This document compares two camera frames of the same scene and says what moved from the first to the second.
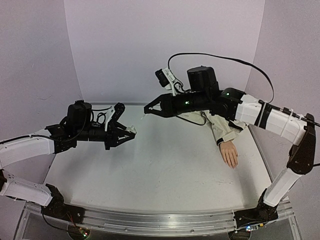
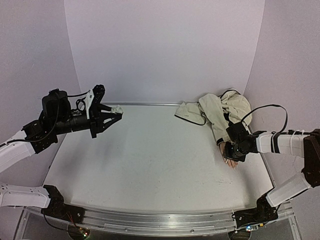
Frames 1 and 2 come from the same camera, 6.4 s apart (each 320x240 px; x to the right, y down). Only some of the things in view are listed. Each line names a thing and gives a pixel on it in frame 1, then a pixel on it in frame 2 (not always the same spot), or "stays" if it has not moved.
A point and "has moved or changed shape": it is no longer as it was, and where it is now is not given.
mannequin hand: x=229 y=152 stays
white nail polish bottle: x=132 y=129 has moved or changed shape
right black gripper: x=167 y=105 → x=230 y=154
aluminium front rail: x=156 y=221 stays
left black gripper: x=114 y=133 → x=97 y=119
